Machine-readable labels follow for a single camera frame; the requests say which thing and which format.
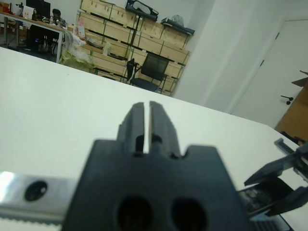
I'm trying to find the small white box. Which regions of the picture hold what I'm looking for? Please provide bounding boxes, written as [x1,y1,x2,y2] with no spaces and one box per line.
[21,5,34,19]

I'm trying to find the slim black camera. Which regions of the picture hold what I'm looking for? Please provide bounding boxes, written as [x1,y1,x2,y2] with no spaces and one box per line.
[258,177,295,205]

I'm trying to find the white-framed wooden desk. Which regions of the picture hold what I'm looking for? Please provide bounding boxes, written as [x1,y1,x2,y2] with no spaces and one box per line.
[0,11,66,64]

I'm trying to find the dark flat case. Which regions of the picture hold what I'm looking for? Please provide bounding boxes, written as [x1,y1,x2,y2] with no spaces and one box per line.
[160,17,196,36]

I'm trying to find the yellow-green sack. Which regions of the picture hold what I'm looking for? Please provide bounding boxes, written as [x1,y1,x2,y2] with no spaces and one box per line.
[61,48,94,71]

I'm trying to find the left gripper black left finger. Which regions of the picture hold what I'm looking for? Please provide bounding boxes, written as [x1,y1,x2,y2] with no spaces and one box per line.
[116,102,146,157]

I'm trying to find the black computer monitor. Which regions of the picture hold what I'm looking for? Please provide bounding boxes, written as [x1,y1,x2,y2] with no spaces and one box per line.
[26,0,51,17]

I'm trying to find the pink package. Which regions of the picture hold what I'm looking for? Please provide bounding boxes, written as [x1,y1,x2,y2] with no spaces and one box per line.
[76,18,86,38]

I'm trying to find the clear crumpled plastic bag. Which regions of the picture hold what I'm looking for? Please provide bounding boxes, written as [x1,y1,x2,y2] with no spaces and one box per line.
[171,14,185,26]

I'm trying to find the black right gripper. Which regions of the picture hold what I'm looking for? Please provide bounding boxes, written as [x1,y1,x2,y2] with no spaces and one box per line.
[244,138,308,217]

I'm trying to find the black case with white trim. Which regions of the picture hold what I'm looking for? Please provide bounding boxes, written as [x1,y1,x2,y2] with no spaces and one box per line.
[125,0,159,15]

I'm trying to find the white door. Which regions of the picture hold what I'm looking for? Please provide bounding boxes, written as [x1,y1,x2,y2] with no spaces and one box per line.
[231,15,308,128]

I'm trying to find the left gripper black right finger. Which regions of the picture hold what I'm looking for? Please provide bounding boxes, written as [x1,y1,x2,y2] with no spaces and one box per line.
[149,100,180,159]

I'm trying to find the stacked wooden crates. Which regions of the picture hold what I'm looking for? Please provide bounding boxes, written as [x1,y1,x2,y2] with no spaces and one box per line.
[76,0,191,93]

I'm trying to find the brown cardboard board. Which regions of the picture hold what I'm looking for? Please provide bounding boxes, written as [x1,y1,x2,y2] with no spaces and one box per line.
[275,76,308,145]

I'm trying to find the seated person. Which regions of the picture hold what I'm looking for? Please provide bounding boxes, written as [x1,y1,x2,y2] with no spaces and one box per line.
[49,8,67,27]

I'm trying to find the white plastic bag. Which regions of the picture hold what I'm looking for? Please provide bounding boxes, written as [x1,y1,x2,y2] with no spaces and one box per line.
[64,31,92,61]

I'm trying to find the black mesh office chair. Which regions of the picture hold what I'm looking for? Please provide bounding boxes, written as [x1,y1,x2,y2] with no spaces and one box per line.
[126,52,169,93]

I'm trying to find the black computer tower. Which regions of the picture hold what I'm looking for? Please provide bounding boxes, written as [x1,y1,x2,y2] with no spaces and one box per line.
[26,25,47,51]

